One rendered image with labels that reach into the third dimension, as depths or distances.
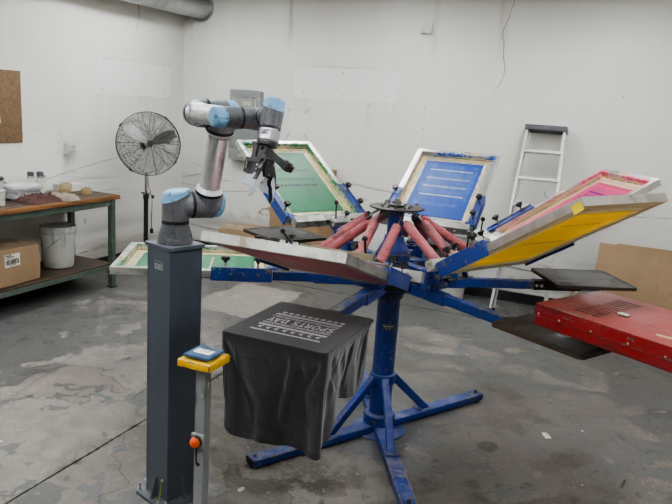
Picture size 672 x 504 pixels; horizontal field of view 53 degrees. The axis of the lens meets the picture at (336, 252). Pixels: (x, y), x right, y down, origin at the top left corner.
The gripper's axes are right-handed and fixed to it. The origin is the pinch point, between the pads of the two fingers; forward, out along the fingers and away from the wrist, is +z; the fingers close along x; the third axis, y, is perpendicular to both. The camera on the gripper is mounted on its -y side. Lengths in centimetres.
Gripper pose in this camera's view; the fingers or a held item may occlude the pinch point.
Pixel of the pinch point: (261, 200)
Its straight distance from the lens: 230.1
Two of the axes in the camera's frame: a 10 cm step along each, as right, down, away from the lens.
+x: -3.7, -1.2, -9.2
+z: -1.8, 9.8, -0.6
